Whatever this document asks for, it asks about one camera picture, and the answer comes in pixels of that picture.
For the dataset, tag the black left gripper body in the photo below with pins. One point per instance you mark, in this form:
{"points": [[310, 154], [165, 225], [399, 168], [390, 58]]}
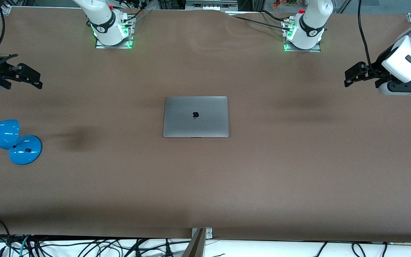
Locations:
{"points": [[377, 69]]}

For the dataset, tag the grey laptop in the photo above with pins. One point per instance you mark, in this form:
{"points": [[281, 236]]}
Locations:
{"points": [[195, 117]]}

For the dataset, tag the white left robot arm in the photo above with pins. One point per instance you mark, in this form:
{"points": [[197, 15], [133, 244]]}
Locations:
{"points": [[310, 32]]}

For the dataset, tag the blue desk lamp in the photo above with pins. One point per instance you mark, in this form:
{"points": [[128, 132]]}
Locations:
{"points": [[23, 151]]}

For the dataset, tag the grey background device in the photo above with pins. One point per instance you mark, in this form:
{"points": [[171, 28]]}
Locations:
{"points": [[209, 5]]}

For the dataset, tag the aluminium strut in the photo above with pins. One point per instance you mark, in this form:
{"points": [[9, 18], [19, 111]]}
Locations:
{"points": [[194, 248]]}

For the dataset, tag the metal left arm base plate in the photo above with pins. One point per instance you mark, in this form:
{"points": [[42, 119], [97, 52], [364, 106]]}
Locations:
{"points": [[302, 50]]}

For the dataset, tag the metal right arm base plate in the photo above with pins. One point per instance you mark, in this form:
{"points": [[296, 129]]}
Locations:
{"points": [[114, 46]]}

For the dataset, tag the small metal table bracket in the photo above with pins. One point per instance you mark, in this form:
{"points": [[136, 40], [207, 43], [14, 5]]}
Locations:
{"points": [[209, 233]]}

